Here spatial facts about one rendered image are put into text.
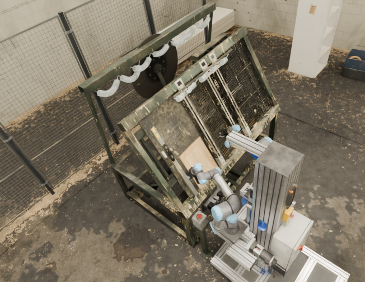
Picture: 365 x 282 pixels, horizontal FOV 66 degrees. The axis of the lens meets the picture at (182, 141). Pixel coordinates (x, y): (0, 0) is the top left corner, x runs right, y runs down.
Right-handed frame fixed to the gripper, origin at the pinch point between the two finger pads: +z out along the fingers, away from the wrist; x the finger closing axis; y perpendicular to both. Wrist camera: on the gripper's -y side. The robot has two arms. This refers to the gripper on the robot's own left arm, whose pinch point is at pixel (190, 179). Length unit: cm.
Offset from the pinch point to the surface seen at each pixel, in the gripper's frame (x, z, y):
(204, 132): -59, 15, 29
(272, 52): -464, 200, 94
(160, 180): 17.9, 17.5, 21.3
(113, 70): -13, -22, 135
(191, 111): -57, -1, 55
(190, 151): -32.9, 22.5, 24.1
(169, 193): 17.3, 27.1, 5.7
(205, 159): -46, 34, 7
